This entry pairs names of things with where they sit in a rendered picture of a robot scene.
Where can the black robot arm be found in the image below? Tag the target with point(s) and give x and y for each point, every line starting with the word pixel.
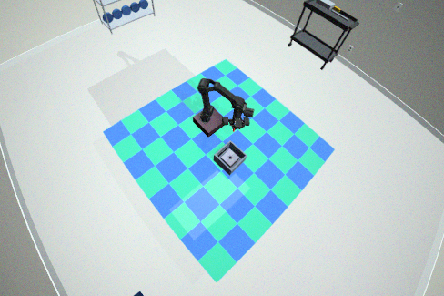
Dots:
pixel 238 103

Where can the white square plate with hole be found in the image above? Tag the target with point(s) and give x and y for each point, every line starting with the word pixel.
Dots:
pixel 230 158

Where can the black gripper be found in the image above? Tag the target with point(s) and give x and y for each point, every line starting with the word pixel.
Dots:
pixel 225 120

